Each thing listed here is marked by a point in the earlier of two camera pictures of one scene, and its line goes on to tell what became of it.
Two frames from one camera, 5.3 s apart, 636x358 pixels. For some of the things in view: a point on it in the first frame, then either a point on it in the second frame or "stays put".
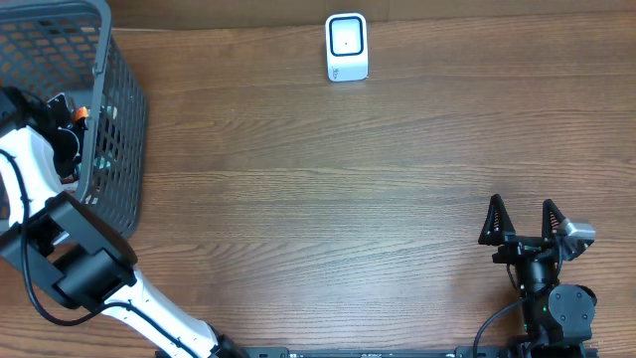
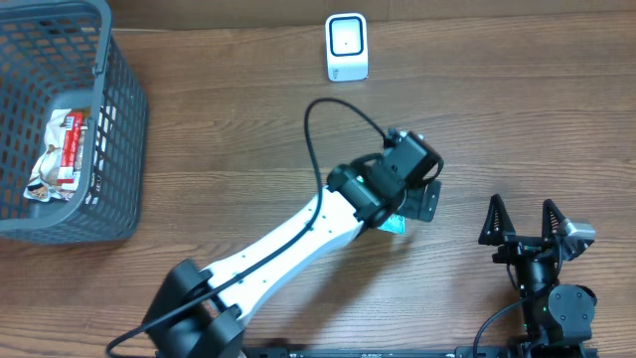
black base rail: (407, 352) stays put
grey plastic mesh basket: (55, 48) stays put
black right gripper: (525, 242) stays put
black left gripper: (63, 110) to (427, 202)
